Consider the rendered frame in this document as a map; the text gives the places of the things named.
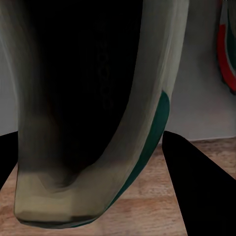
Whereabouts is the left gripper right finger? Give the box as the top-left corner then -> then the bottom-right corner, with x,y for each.
162,131 -> 236,236

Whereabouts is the gym shoe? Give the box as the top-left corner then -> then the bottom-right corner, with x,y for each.
216,0 -> 236,96
0,0 -> 189,229

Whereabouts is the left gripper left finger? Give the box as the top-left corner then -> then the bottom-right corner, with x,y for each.
0,131 -> 18,190

